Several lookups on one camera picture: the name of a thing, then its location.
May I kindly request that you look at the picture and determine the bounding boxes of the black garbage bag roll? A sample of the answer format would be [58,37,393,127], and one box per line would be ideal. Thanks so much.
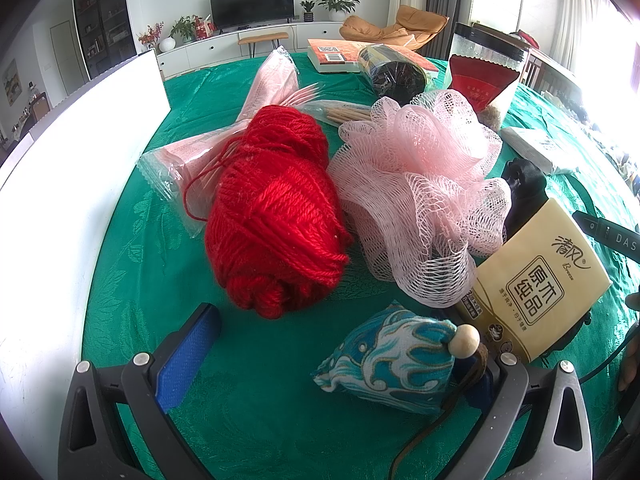
[358,44,427,106]

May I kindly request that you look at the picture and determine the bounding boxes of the small potted plant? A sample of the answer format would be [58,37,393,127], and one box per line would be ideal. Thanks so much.
[300,0,316,23]

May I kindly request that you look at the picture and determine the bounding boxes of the bamboo stick pack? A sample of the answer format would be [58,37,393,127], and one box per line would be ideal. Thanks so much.
[297,100,371,127]

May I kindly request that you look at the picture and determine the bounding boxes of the black television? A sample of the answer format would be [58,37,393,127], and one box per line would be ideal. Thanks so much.
[209,0,294,29]

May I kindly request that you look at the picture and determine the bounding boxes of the red yarn ball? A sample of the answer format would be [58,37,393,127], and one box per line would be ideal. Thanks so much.
[182,105,352,318]

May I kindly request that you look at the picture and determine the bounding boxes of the white tv cabinet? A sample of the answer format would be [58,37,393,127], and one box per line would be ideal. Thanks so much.
[156,21,342,79]

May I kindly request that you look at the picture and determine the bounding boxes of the black display cabinet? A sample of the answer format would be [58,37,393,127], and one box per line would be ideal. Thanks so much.
[73,0,137,79]

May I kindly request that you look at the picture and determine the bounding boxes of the pink mesh bath sponge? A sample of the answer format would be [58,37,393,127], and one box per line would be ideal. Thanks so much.
[328,90,511,309]

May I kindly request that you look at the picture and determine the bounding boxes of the orange lounge chair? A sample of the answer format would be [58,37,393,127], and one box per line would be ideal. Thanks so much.
[340,4,449,51]

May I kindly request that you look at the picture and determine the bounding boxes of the tan tissue pack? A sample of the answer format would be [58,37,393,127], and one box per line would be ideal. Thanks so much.
[456,198,611,363]

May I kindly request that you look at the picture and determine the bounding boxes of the red flower vase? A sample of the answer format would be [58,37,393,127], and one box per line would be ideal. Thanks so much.
[138,22,164,53]

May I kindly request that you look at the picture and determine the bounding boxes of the pink plastic bag pack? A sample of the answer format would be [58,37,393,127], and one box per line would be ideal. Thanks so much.
[137,47,320,237]

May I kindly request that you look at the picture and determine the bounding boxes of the red snack bag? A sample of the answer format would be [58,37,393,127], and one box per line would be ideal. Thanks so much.
[448,54,518,113]

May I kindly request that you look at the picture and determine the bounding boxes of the blue wave pattern sachet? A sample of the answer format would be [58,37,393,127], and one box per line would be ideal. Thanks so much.
[311,300,490,480]

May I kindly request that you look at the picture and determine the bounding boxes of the white wet wipes pack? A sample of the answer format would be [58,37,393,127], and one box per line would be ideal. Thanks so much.
[500,127,578,176]

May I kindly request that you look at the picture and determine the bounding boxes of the black beaded hair nets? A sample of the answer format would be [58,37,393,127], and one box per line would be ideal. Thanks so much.
[501,158,549,240]

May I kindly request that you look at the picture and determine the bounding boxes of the white cardboard box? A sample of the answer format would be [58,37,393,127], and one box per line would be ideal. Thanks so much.
[1,52,169,448]

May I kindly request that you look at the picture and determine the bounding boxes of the clear jar black lid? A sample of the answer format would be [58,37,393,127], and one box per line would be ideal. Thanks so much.
[444,22,529,118]

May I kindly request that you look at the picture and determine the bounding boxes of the orange book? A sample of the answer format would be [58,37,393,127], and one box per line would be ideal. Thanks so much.
[307,39,438,75]

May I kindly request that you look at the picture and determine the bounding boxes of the wooden bench stool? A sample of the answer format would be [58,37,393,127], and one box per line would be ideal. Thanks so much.
[238,32,290,58]

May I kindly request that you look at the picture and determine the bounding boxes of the potted green plant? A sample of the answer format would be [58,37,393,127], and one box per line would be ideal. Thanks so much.
[318,0,360,22]

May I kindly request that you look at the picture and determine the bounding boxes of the white sheer curtain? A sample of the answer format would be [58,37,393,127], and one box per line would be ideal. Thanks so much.
[550,0,593,70]

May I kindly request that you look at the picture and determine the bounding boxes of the wooden railing bench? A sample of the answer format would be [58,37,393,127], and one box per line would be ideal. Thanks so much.
[516,29,582,105]

